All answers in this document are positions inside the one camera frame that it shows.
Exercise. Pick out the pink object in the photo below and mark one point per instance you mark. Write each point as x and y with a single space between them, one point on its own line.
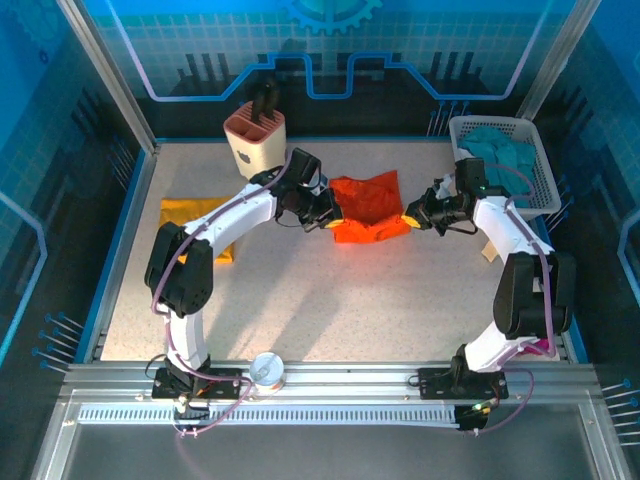
537 347

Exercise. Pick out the tan paper tag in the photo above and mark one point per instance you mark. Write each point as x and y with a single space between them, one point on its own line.
489 250

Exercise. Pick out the white tin can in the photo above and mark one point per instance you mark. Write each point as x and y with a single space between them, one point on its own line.
266 374

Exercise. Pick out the white plastic basket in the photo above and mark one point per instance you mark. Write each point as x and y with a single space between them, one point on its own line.
545 175

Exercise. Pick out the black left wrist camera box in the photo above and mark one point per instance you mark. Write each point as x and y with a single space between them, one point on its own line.
304 165

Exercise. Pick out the orange t-shirt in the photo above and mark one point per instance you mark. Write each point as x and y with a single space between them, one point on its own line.
370 200

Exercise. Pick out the cream utensil holder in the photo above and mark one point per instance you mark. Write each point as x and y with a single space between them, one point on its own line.
260 145

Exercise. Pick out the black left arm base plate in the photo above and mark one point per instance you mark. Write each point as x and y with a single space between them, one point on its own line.
225 385

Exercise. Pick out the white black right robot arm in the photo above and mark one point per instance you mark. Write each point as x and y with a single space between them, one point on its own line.
505 225

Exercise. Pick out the teal t-shirt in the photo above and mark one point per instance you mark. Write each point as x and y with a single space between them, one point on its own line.
500 145

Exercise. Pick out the aluminium mounting rail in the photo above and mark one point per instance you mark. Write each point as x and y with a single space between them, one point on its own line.
350 380

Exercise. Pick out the aluminium frame post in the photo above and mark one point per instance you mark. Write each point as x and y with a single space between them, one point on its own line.
555 60
110 75

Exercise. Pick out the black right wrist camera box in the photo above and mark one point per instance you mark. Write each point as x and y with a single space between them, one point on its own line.
470 175

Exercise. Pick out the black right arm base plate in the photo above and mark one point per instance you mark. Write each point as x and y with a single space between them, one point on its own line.
435 384

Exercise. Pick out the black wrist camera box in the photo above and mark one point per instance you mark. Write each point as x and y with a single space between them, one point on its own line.
470 175
304 165

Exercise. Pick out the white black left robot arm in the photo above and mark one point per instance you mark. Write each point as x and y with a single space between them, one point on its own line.
230 215

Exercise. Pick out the folded yellow t-shirt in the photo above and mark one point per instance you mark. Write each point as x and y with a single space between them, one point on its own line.
185 210

